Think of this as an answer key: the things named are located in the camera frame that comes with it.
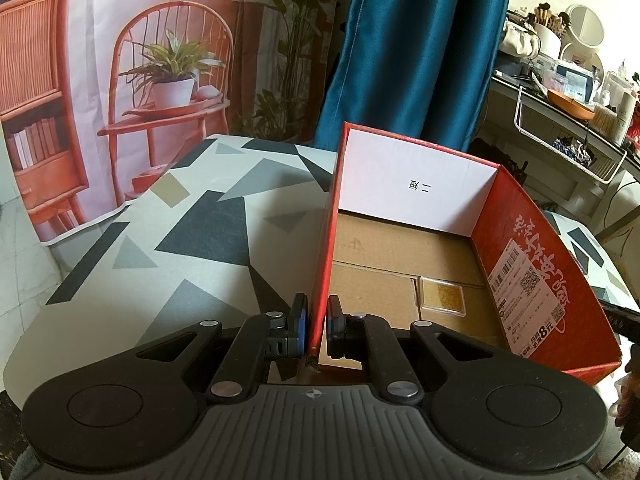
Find clear cotton swab box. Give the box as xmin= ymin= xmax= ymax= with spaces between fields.
xmin=592 ymin=105 xmax=627 ymax=137

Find clear storage boxes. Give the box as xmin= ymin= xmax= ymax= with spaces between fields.
xmin=542 ymin=57 xmax=602 ymax=102

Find gold item in clear case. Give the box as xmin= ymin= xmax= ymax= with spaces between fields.
xmin=420 ymin=276 xmax=469 ymax=309

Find red cardboard box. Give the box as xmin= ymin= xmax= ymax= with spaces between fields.
xmin=306 ymin=121 xmax=623 ymax=387

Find blue curtain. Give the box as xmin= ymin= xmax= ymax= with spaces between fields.
xmin=314 ymin=0 xmax=519 ymax=167

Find grey desk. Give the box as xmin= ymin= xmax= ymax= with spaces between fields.
xmin=470 ymin=72 xmax=640 ymax=223

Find white wire basket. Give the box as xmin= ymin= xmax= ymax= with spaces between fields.
xmin=514 ymin=85 xmax=629 ymax=184

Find round white mirror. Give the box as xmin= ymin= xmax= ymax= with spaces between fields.
xmin=560 ymin=4 xmax=606 ymax=69

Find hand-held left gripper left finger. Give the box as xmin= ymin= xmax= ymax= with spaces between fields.
xmin=135 ymin=292 xmax=310 ymax=404

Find white cup of makeup brushes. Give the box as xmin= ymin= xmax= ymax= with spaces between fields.
xmin=525 ymin=4 xmax=571 ymax=59

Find white cloth bag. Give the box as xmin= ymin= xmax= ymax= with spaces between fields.
xmin=501 ymin=17 xmax=542 ymax=59

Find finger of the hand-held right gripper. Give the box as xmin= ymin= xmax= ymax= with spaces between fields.
xmin=606 ymin=305 xmax=640 ymax=344

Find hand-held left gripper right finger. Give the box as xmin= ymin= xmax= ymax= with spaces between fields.
xmin=325 ymin=295 xmax=496 ymax=404

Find printed furniture backdrop cloth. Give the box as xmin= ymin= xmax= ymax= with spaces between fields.
xmin=0 ymin=0 xmax=352 ymax=247

